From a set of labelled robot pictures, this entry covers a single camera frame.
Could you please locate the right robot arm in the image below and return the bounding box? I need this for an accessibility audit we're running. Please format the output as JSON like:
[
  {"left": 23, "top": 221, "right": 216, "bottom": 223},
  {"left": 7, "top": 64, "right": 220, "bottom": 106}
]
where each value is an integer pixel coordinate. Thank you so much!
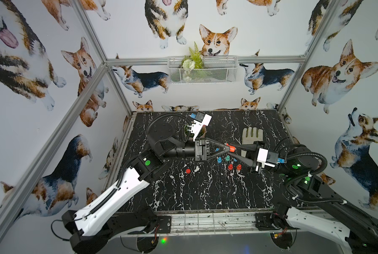
[{"left": 229, "top": 139, "right": 378, "bottom": 254}]

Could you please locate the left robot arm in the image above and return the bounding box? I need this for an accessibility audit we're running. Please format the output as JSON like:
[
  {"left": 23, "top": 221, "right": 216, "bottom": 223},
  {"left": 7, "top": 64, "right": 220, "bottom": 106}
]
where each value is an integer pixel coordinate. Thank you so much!
[{"left": 62, "top": 112, "right": 232, "bottom": 254}]

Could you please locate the beige plant pot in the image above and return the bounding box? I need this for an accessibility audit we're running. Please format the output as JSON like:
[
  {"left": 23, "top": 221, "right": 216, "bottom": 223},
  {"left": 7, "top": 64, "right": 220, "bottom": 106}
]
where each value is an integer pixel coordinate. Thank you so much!
[{"left": 199, "top": 126, "right": 207, "bottom": 136}]

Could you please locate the green fern with flower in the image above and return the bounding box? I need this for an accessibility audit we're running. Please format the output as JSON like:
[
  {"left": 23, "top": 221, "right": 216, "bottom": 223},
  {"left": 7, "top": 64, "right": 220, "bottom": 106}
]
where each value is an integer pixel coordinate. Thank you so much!
[{"left": 180, "top": 42, "right": 204, "bottom": 83}]

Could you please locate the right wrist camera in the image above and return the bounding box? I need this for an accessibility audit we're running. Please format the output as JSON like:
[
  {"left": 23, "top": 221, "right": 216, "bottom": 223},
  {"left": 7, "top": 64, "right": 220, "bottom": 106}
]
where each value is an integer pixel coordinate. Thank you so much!
[{"left": 256, "top": 148, "right": 286, "bottom": 173}]

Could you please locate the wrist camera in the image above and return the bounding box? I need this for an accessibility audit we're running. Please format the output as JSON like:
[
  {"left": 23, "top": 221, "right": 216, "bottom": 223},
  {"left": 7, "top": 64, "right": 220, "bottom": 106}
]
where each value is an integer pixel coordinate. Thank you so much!
[
  {"left": 256, "top": 148, "right": 286, "bottom": 173},
  {"left": 190, "top": 112, "right": 212, "bottom": 141}
]

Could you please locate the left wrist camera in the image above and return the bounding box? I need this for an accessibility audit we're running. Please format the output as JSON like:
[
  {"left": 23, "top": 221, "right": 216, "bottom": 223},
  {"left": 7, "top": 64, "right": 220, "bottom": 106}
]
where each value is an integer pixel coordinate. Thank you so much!
[{"left": 190, "top": 112, "right": 212, "bottom": 141}]

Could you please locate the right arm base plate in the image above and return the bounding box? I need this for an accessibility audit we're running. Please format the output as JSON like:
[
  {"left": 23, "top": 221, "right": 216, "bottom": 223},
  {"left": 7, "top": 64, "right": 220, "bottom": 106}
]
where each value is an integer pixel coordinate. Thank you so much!
[{"left": 254, "top": 212, "right": 297, "bottom": 230}]

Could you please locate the white wire wall basket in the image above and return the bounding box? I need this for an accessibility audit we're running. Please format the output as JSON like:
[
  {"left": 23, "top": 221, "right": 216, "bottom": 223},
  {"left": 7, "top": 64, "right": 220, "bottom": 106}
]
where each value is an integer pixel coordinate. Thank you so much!
[{"left": 167, "top": 56, "right": 239, "bottom": 84}]

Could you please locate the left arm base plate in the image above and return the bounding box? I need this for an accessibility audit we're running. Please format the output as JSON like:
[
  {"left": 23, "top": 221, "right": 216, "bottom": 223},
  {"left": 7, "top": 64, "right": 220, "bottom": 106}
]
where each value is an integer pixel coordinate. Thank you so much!
[{"left": 150, "top": 215, "right": 172, "bottom": 234}]

